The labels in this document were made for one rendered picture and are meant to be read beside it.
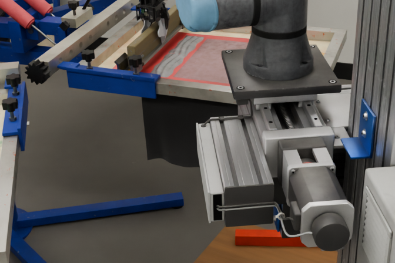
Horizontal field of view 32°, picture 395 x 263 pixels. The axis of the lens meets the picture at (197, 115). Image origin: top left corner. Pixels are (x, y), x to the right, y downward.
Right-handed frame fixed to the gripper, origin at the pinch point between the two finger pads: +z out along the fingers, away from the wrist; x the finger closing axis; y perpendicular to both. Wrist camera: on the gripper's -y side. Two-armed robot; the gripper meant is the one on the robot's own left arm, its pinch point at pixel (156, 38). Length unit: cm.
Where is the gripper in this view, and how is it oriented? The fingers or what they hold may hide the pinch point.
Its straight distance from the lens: 233.8
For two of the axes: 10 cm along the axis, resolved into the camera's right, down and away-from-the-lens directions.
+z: 0.3, 8.8, 4.7
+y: -3.4, 4.6, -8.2
